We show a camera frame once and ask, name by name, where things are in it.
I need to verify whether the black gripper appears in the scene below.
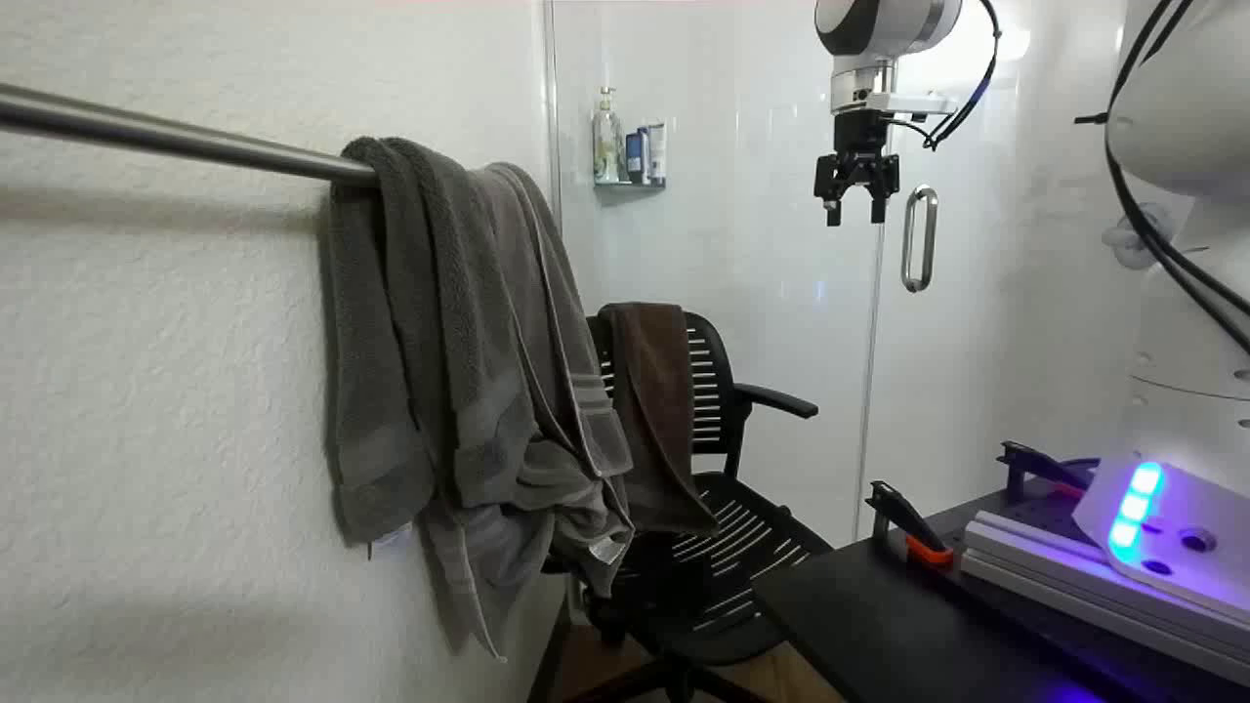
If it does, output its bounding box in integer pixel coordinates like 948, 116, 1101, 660
811, 106, 902, 229

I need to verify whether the dark grey towel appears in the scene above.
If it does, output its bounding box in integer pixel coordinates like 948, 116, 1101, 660
321, 133, 544, 549

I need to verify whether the brown towel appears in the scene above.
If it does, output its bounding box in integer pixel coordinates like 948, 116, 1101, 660
593, 299, 716, 540

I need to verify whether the light grey striped-border towel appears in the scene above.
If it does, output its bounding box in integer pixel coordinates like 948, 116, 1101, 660
419, 159, 639, 660

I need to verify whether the metal towel bar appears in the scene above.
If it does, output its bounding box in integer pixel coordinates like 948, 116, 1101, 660
0, 79, 383, 190

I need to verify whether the fixed glass shower panel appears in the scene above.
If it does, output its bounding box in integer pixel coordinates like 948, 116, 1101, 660
549, 0, 892, 541

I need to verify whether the glass shower door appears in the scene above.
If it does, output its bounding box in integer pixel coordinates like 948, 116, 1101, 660
850, 0, 1149, 541

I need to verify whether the small blue bottle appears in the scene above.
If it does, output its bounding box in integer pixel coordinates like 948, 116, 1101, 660
621, 123, 652, 186

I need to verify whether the white pump bottle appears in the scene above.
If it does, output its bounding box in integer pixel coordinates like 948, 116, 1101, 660
584, 83, 630, 186

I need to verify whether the dark blue clamp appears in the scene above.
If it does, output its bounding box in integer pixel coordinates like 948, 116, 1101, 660
996, 436, 1106, 506

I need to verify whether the orange black clamp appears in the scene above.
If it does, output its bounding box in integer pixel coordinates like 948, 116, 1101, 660
862, 476, 965, 578

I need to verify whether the black mesh office chair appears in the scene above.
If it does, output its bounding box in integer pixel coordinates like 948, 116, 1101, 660
527, 306, 840, 703

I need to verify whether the metal shower door handle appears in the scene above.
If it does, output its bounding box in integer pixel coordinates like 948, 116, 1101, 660
897, 185, 941, 297

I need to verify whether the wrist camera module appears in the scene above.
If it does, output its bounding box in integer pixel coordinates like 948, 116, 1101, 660
829, 53, 955, 123

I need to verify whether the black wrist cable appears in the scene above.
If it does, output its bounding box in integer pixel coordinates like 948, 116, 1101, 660
905, 0, 1009, 157

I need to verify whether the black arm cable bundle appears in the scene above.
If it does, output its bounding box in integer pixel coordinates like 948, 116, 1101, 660
1071, 0, 1250, 359

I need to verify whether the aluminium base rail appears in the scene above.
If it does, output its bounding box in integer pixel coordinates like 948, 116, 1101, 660
955, 505, 1250, 688

